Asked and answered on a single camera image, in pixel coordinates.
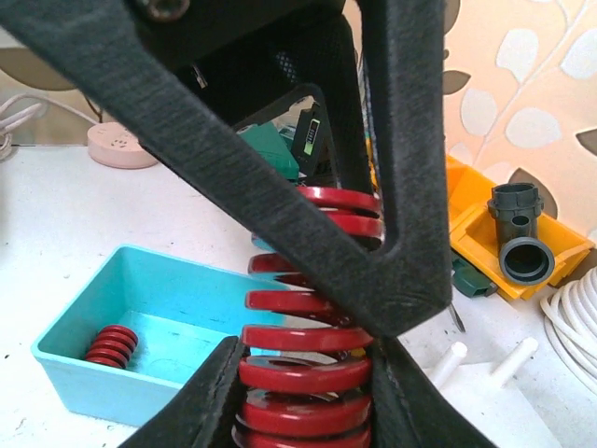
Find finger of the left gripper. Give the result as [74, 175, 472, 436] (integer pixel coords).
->
[139, 16, 372, 193]
[1, 1, 451, 336]

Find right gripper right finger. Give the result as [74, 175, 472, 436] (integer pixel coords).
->
[370, 337, 493, 448]

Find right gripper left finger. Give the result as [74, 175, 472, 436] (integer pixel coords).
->
[121, 336, 245, 448]

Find teal spring tray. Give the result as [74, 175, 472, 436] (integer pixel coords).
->
[32, 245, 285, 427]

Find green flat case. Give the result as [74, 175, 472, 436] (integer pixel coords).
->
[238, 122, 299, 183]

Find black-yellow flathead screwdriver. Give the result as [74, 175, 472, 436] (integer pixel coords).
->
[449, 303, 466, 333]

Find black meter device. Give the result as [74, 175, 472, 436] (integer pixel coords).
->
[291, 103, 324, 175]

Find grey plastic pipe fitting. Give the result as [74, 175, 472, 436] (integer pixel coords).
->
[487, 182, 555, 286]

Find yellow storage bins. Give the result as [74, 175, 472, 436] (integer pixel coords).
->
[446, 156, 594, 301]

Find white four-peg base plate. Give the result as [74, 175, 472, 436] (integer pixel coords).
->
[424, 337, 561, 447]

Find white coiled cord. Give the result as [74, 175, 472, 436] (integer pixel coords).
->
[0, 91, 102, 162]

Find white cable spool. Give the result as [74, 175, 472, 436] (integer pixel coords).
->
[539, 268, 596, 394]

